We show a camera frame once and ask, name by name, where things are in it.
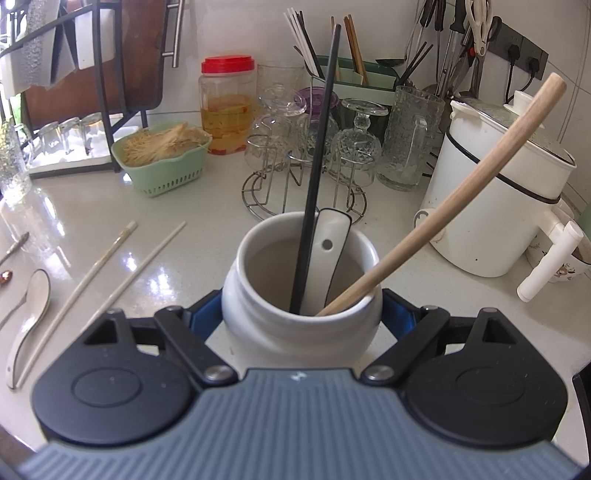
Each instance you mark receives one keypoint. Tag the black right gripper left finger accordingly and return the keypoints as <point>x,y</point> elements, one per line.
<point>167,348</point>

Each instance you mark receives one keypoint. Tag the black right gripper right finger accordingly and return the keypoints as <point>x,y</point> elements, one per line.
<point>424,333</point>

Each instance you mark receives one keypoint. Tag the plain white chopstick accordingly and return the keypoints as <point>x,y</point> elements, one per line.
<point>121,288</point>

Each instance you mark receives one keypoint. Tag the white Starbucks mug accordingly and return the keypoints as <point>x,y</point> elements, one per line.
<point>272,312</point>

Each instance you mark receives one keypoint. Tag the white chopstick with beige pattern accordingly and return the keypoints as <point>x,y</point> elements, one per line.
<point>96,267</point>

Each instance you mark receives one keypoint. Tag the wooden utensil handle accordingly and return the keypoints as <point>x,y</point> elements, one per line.
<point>487,169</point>

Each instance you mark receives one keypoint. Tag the black chopstick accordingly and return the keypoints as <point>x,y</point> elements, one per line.
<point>308,225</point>

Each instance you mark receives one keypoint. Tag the white ceramic spoon on counter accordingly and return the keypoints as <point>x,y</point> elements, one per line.
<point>36,302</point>

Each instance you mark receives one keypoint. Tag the white electric cooker pot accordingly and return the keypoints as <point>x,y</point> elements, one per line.
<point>496,228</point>

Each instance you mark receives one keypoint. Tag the white ceramic spoon in mug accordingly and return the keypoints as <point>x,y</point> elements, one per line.
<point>331,232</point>

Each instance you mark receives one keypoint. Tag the copper metal spoon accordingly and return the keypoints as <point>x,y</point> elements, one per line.
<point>5,277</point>

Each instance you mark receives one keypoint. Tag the green plastic basket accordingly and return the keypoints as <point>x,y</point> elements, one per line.
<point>165,175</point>

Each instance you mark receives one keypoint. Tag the bundle of dried noodles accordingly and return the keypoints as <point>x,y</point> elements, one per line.
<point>146,147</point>

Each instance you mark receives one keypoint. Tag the black metal dish rack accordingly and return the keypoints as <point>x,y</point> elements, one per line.
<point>78,58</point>

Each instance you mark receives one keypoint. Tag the textured glass pitcher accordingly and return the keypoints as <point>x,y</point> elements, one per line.
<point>413,123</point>

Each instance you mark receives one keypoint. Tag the brown wooden cutting board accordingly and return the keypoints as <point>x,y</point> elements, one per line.
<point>133,78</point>

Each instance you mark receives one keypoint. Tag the red-lidded jar with oil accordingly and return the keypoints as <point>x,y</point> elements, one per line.
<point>227,88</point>

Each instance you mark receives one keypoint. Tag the green utensil holder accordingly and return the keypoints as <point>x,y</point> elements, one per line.
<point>355,77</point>

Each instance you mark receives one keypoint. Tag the metal wire cup rack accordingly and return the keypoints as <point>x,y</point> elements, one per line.
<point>280,150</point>

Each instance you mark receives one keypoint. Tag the black wall power socket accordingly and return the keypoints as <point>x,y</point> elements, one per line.
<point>516,50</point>

